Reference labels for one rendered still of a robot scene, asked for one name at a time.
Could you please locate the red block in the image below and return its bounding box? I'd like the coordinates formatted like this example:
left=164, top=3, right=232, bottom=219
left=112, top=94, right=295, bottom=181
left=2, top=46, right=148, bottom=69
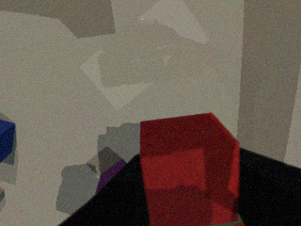
left=140, top=113, right=239, bottom=226

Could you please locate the blue block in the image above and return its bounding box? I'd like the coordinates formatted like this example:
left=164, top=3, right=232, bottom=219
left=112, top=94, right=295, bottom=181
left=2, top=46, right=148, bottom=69
left=0, top=120, right=15, bottom=162

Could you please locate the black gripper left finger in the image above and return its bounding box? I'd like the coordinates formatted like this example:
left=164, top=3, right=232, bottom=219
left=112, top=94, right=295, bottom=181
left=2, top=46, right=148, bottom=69
left=58, top=154, right=150, bottom=226

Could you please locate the purple cube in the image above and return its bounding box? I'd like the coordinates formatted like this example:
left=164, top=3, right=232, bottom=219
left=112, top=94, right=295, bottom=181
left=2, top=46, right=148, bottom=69
left=95, top=159, right=127, bottom=193

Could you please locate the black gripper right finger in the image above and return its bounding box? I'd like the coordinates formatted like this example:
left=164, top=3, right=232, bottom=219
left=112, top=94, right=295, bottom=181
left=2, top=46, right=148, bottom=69
left=238, top=147, right=301, bottom=226

